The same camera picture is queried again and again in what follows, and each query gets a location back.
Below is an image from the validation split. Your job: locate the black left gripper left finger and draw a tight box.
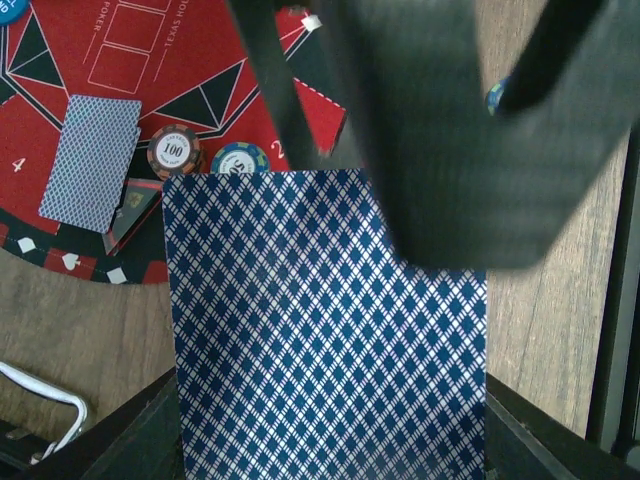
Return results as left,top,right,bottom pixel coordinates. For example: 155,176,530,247
29,369,185,479

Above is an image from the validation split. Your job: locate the face-down cards seat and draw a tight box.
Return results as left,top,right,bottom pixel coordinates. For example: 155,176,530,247
38,95,142,234

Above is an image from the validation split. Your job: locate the teal poker chip stack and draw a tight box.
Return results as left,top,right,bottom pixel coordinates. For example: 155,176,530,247
486,77,509,115

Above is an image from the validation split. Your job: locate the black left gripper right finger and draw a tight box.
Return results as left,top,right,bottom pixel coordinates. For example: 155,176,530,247
485,375,639,479

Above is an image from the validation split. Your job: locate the blue dealer button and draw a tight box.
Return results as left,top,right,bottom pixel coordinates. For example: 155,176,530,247
0,0,30,26

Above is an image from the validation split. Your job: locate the black poker chip case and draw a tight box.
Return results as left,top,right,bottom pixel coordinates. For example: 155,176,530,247
1,361,93,474

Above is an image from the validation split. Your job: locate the single teal poker chip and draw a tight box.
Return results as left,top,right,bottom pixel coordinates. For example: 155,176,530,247
210,142,270,174

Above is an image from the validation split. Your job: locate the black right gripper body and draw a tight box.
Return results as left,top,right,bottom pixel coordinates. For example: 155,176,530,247
312,1,639,269

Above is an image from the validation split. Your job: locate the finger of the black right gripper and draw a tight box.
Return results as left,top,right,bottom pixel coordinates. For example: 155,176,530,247
227,0,320,160

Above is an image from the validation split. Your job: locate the blue patterned card deck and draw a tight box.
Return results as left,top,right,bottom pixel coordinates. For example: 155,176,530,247
162,169,487,479

